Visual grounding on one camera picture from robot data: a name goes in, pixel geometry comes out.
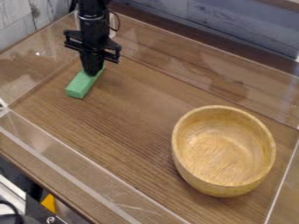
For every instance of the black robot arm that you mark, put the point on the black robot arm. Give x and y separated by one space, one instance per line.
90 40

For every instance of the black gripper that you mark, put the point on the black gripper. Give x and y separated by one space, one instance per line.
105 49

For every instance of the green rectangular block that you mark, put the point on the green rectangular block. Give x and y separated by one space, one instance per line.
81 84

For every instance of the yellow warning label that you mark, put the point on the yellow warning label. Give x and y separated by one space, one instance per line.
49 203

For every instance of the clear acrylic tray walls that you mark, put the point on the clear acrylic tray walls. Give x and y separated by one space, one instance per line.
98 150

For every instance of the clear acrylic corner bracket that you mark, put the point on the clear acrylic corner bracket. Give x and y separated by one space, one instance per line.
112 24

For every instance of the brown wooden bowl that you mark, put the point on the brown wooden bowl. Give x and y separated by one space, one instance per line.
222 150

